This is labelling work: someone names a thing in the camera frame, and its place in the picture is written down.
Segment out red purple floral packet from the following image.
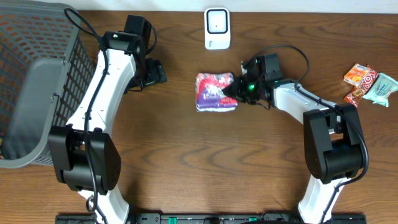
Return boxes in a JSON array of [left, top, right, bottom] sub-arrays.
[[195, 73, 238, 113]]

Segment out orange Top chocolate bar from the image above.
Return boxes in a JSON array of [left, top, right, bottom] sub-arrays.
[[344, 66, 379, 107]]

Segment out grey plastic basket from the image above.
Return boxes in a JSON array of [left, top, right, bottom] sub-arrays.
[[1, 1, 94, 169]]

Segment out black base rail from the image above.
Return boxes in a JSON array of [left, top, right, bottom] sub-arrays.
[[55, 212, 368, 224]]

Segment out small orange tissue pack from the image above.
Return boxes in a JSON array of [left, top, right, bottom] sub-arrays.
[[343, 63, 369, 87]]

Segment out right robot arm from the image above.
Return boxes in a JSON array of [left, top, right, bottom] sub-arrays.
[[223, 77, 369, 223]]

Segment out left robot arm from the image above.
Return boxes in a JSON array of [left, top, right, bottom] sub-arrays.
[[48, 31, 166, 223]]

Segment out teal snack packet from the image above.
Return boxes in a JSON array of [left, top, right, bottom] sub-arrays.
[[363, 73, 397, 108]]

